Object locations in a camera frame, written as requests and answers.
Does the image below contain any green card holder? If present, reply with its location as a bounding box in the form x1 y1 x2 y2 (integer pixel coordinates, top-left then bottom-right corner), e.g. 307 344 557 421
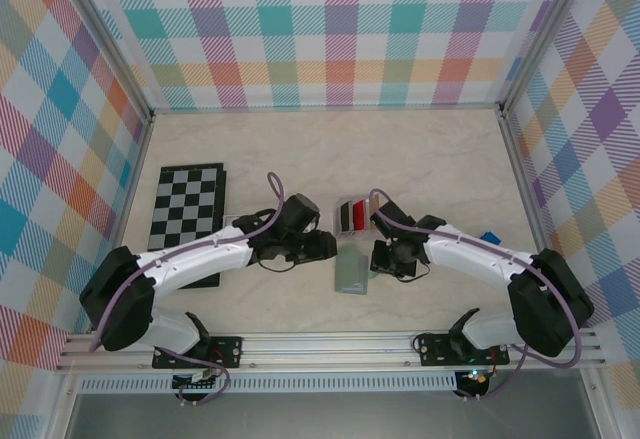
333 241 374 294

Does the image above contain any black grey chessboard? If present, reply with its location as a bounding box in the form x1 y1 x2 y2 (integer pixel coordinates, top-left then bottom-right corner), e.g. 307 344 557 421
148 161 229 290

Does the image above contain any thin black right gripper cable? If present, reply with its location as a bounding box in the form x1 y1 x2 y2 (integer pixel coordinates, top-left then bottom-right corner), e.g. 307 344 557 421
398 262 432 284

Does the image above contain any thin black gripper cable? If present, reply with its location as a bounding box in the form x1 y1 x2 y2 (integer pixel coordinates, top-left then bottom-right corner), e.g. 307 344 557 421
398 262 432 284
255 257 301 274

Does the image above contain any thin black left gripper cable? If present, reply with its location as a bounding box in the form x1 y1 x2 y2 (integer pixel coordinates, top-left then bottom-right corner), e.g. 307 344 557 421
255 257 301 274

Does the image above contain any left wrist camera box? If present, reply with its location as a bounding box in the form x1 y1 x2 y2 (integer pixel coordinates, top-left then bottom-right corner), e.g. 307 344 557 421
283 192 321 234

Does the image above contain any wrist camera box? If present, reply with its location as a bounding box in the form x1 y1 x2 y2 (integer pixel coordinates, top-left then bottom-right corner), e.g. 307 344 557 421
283 192 321 234
368 197 417 234

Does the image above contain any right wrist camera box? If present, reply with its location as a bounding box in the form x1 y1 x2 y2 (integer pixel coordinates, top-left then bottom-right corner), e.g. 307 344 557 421
368 197 417 234

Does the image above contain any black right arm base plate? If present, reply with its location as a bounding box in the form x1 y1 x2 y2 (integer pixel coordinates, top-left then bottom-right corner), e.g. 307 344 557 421
417 331 511 368

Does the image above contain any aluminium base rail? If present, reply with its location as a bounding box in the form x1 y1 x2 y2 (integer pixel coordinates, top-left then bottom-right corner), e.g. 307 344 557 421
53 331 610 374

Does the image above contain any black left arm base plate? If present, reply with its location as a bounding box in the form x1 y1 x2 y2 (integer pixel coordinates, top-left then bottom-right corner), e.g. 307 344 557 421
152 334 245 370

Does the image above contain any slotted grey cable duct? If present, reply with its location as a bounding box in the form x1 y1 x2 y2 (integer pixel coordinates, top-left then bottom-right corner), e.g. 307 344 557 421
79 376 459 394

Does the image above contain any aluminium back rail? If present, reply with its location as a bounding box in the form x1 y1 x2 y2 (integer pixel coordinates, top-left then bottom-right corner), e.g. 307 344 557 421
152 104 503 113

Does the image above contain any aluminium right side rail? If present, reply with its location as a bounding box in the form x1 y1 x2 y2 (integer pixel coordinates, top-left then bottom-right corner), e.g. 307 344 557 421
497 108 609 340

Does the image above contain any aluminium left side rail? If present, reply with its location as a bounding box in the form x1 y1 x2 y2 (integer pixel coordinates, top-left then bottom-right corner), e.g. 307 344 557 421
88 113 156 335

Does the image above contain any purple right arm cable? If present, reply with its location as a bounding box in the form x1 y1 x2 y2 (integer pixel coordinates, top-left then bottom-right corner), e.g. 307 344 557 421
367 187 585 405

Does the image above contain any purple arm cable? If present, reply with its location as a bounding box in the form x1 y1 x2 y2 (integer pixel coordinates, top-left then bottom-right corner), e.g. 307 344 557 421
88 172 289 408
367 187 585 405

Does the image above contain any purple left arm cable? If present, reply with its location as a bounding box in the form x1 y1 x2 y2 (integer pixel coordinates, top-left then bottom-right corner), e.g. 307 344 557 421
88 172 289 408

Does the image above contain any aluminium right corner post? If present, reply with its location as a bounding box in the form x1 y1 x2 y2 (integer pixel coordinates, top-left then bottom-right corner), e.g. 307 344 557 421
497 0 596 118

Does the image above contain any aluminium corner post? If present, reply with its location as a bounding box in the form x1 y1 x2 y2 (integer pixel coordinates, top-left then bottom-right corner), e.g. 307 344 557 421
57 0 156 125
497 0 596 118

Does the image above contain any aluminium left corner post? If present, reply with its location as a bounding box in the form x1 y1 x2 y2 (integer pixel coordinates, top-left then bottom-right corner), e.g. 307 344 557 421
57 0 156 125

